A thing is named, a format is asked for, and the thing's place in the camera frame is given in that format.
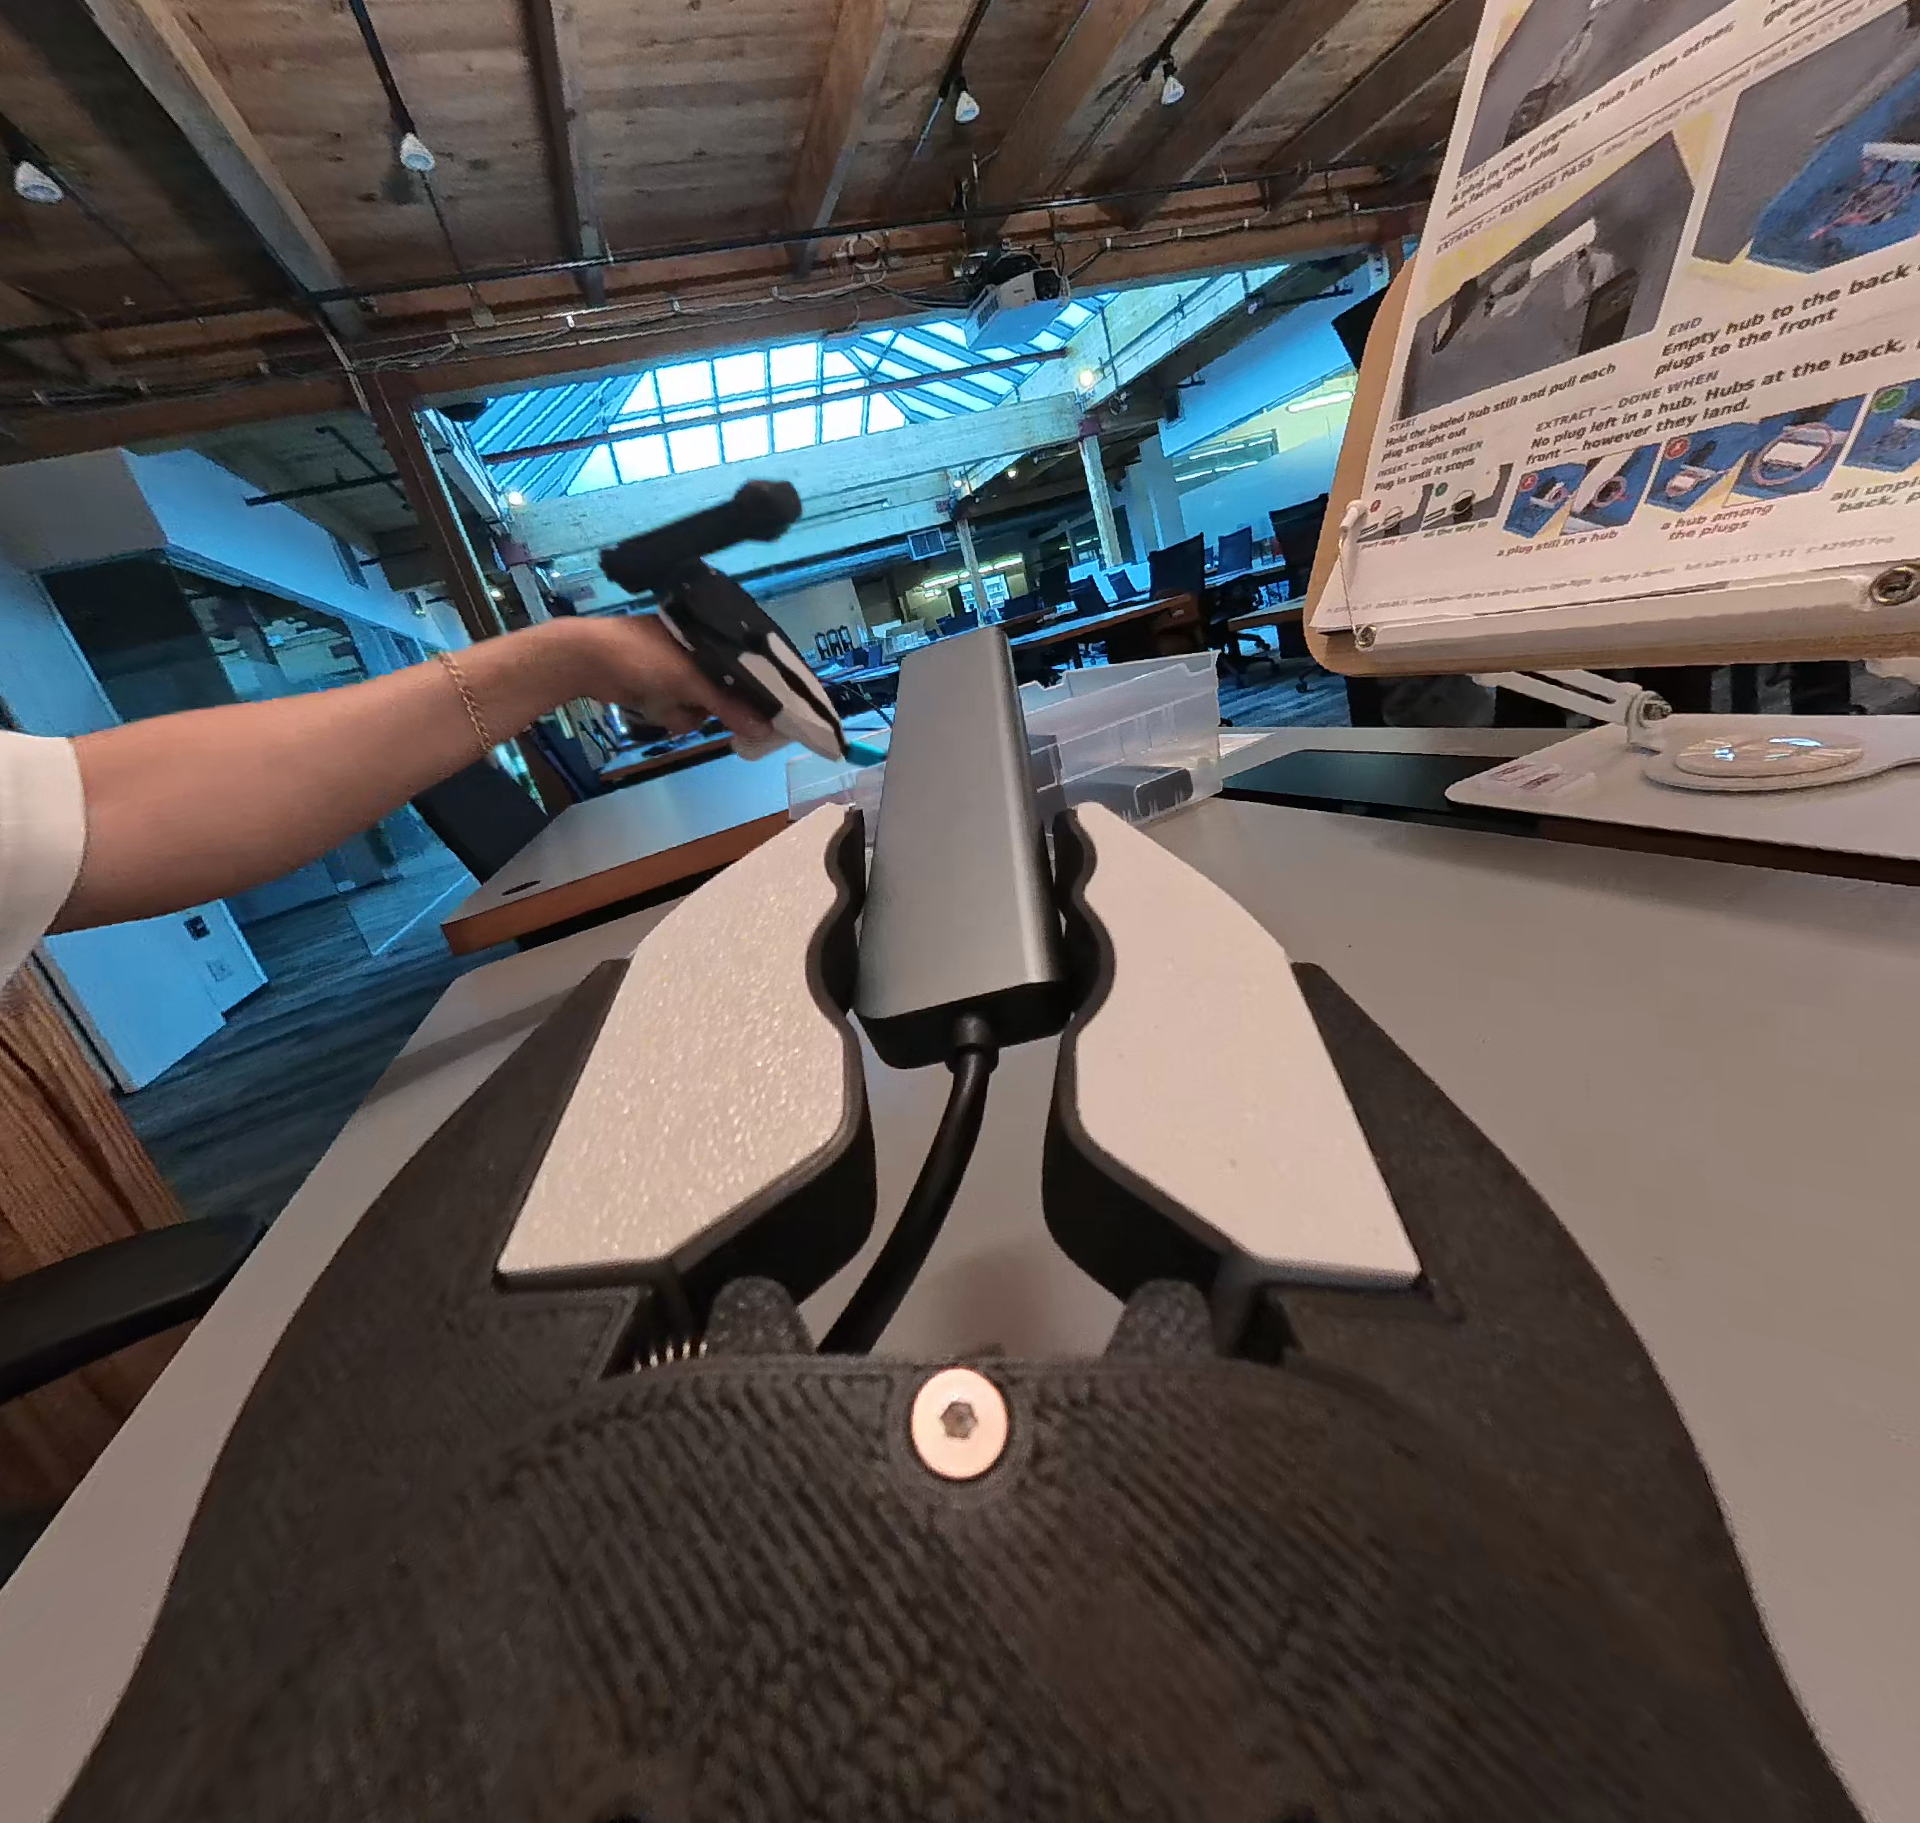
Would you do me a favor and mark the black office chair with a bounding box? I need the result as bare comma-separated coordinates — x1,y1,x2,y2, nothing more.
410,759,550,883

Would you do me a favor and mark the row of wooden desks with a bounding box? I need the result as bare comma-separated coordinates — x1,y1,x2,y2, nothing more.
815,585,1309,687

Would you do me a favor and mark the person's left forearm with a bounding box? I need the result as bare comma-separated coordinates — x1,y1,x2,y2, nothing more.
44,620,503,940

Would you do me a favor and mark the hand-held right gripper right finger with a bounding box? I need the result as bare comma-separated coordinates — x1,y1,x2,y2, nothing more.
1039,799,1425,1303

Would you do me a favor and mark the white ceiling projector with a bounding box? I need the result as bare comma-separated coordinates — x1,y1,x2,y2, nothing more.
964,248,1070,350

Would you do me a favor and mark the black chair armrest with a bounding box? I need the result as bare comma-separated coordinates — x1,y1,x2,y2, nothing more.
0,1213,266,1405

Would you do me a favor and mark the row of black office chairs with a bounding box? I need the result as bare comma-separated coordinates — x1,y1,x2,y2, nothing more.
1049,494,1336,657

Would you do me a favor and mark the printed instruction sheet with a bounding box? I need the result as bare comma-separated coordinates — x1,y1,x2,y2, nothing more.
1349,0,1920,650

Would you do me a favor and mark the black desk mat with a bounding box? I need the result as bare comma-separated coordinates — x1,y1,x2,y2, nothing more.
1220,747,1531,825

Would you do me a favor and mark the clear plastic bin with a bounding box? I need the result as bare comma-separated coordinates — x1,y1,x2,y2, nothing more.
786,646,1226,827

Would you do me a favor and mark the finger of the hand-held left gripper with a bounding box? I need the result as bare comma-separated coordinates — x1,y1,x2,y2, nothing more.
753,635,850,764
659,611,796,764

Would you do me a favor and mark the person's left hand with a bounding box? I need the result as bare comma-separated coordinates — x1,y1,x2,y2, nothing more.
500,618,738,740

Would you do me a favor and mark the grey usb hub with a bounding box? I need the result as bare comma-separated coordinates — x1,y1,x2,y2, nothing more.
852,626,1073,1070

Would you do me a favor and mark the wooden pillar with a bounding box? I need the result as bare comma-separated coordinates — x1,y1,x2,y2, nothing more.
0,960,188,1481

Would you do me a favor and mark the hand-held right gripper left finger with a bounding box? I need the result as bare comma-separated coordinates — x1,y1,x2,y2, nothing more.
495,803,879,1300

